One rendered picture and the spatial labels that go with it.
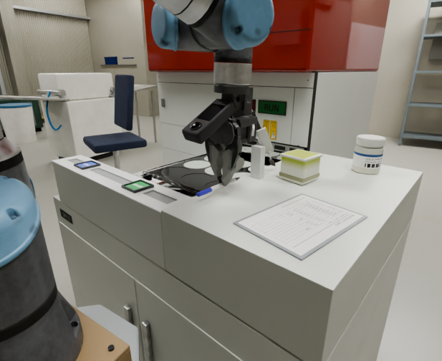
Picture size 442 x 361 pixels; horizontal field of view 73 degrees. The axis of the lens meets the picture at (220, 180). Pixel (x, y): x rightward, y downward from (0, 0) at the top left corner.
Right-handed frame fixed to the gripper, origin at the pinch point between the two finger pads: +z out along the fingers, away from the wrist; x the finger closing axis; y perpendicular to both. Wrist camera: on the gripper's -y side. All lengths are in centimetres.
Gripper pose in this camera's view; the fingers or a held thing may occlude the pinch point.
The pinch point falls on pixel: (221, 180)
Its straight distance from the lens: 65.9
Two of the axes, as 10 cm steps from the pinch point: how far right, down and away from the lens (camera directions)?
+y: 6.6, -2.5, 7.0
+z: -0.4, 9.3, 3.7
